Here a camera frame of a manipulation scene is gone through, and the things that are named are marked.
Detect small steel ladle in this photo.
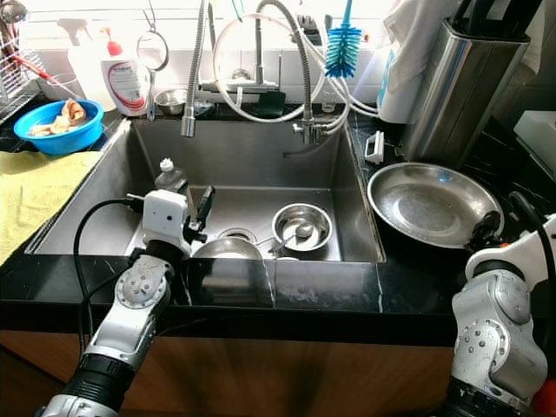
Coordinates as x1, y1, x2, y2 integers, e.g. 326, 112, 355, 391
265, 222, 314, 260

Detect wide steel bowl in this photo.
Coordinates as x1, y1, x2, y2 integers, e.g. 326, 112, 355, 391
193, 236, 266, 261

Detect clear bottle with white cap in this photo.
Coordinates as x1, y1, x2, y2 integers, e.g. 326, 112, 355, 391
155, 158, 190, 196

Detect large steel plate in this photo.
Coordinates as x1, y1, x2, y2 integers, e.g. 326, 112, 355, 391
367, 162, 505, 250

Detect stainless steel sink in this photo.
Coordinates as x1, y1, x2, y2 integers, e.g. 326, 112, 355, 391
35, 116, 387, 264

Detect yellow dish cloth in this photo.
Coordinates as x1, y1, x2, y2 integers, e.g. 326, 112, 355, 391
0, 152, 105, 261

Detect tiny steel bowl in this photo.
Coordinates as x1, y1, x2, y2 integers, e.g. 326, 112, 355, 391
154, 89, 192, 116

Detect white plastic container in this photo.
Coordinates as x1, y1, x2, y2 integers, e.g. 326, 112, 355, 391
514, 111, 556, 168

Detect small steel bowl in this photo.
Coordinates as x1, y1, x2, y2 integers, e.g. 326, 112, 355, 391
271, 202, 334, 255

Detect dark green sponge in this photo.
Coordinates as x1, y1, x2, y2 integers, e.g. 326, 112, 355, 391
255, 91, 286, 117

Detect blue plastic bowl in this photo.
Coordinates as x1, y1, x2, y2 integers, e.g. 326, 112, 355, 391
13, 99, 105, 156

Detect steel knife block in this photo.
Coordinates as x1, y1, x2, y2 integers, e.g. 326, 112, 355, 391
404, 23, 535, 169

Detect white red pump soap bottle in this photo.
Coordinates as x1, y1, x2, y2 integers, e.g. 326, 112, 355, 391
101, 29, 150, 118

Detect grey gooseneck faucet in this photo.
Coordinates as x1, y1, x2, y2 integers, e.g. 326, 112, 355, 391
252, 0, 327, 147

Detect white appliance with blue label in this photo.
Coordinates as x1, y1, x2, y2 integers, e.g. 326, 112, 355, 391
378, 20, 444, 125

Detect brown food scraps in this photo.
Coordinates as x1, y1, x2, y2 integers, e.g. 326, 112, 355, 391
30, 99, 88, 136

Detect small round mesh strainer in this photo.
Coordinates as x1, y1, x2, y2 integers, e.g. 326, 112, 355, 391
136, 30, 172, 121

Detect brown wooden cabinet front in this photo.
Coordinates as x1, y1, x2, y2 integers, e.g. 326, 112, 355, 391
0, 334, 457, 417

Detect white spray bottle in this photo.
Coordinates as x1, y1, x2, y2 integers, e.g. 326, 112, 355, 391
58, 17, 109, 108

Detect blue bottle brush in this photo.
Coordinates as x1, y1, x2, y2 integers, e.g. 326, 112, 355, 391
324, 0, 364, 80

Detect white cloth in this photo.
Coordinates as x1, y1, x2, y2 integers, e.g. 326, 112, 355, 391
387, 0, 479, 73

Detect shiny round steel spoon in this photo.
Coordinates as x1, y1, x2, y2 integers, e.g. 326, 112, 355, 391
2, 0, 30, 24

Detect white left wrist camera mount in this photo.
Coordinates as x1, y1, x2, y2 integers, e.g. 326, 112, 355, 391
142, 189, 193, 259

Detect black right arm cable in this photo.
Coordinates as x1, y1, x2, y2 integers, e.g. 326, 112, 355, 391
508, 191, 556, 288

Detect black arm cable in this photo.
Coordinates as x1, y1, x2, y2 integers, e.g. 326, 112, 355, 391
508, 191, 556, 288
71, 196, 147, 374

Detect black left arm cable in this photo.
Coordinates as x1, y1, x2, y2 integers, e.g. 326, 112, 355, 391
71, 196, 147, 374

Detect steel flexible spray hose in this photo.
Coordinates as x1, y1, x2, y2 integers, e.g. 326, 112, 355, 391
182, 0, 218, 139

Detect small white plastic frame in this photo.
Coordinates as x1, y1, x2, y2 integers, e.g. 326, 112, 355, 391
365, 130, 387, 164

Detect steel wire dish rack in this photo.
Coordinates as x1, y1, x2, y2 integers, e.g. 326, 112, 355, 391
0, 48, 53, 131

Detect red handled utensil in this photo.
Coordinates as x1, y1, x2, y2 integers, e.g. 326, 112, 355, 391
13, 52, 66, 90

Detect black knife handles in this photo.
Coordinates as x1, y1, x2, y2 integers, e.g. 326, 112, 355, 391
456, 0, 544, 43

